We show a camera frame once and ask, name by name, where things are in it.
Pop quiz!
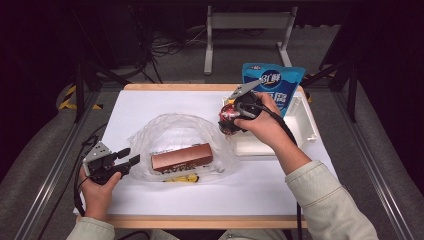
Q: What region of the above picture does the white table mat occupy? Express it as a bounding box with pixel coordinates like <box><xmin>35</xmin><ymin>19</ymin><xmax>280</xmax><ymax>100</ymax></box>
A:
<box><xmin>73</xmin><ymin>90</ymin><xmax>334</xmax><ymax>216</ymax></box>

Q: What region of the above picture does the copper brown long box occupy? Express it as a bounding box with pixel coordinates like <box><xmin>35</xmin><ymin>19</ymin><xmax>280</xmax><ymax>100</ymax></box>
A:
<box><xmin>150</xmin><ymin>142</ymin><xmax>214</xmax><ymax>173</ymax></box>

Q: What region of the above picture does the red round tin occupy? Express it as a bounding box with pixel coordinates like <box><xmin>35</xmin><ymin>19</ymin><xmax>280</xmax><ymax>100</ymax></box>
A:
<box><xmin>218</xmin><ymin>103</ymin><xmax>243</xmax><ymax>129</ymax></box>

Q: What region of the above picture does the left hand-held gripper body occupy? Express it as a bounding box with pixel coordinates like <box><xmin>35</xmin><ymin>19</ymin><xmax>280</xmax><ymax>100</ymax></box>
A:
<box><xmin>82</xmin><ymin>141</ymin><xmax>131</xmax><ymax>186</ymax></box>

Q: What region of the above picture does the person's right hand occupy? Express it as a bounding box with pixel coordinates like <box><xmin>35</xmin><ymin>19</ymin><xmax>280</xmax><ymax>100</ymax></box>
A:
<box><xmin>234</xmin><ymin>91</ymin><xmax>302</xmax><ymax>162</ymax></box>

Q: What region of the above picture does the white metal stand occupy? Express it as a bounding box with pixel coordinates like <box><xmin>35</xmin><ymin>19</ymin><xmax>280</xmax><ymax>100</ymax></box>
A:
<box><xmin>203</xmin><ymin>4</ymin><xmax>299</xmax><ymax>77</ymax></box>

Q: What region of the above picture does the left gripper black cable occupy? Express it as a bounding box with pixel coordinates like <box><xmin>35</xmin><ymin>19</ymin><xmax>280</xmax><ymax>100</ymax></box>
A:
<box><xmin>73</xmin><ymin>159</ymin><xmax>88</xmax><ymax>218</ymax></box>

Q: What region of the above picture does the black floor cable bundle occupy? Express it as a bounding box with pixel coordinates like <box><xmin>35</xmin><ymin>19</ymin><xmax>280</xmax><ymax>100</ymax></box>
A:
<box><xmin>133</xmin><ymin>6</ymin><xmax>208</xmax><ymax>84</ymax></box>

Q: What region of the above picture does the yellow black hazard tape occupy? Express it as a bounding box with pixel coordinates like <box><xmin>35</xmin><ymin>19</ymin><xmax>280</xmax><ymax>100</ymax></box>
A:
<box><xmin>58</xmin><ymin>84</ymin><xmax>104</xmax><ymax>111</ymax></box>

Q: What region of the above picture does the person's left hand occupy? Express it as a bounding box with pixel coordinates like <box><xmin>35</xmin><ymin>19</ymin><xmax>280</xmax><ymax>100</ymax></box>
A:
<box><xmin>79</xmin><ymin>169</ymin><xmax>123</xmax><ymax>221</ymax></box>

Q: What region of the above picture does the white plastic bin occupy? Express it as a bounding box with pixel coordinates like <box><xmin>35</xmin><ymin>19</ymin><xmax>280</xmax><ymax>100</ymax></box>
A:
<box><xmin>221</xmin><ymin>94</ymin><xmax>318</xmax><ymax>157</ymax></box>

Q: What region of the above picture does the clear plastic smiley bag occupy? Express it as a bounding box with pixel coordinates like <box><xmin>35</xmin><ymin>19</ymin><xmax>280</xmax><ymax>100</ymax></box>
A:
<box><xmin>127</xmin><ymin>113</ymin><xmax>241</xmax><ymax>184</ymax></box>

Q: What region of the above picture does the blue snack pouch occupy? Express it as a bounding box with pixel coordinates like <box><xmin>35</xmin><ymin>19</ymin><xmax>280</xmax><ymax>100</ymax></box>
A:
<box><xmin>241</xmin><ymin>62</ymin><xmax>307</xmax><ymax>118</ymax></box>

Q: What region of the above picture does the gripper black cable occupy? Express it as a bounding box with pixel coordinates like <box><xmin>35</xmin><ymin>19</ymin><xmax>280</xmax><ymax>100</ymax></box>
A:
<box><xmin>73</xmin><ymin>159</ymin><xmax>88</xmax><ymax>218</ymax></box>
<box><xmin>245</xmin><ymin>103</ymin><xmax>304</xmax><ymax>240</ymax></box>

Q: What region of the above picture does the aluminium floor rail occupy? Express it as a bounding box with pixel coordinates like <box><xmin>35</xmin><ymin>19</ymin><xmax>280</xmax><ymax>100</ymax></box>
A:
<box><xmin>333</xmin><ymin>89</ymin><xmax>416</xmax><ymax>240</ymax></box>
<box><xmin>13</xmin><ymin>113</ymin><xmax>98</xmax><ymax>240</ymax></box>

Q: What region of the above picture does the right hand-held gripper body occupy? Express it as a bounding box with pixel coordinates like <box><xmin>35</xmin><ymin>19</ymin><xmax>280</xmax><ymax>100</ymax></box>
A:
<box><xmin>228</xmin><ymin>78</ymin><xmax>264</xmax><ymax>120</ymax></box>

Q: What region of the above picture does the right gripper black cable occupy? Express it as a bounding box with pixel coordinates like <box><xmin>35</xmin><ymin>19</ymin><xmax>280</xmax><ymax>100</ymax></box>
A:
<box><xmin>245</xmin><ymin>103</ymin><xmax>304</xmax><ymax>240</ymax></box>

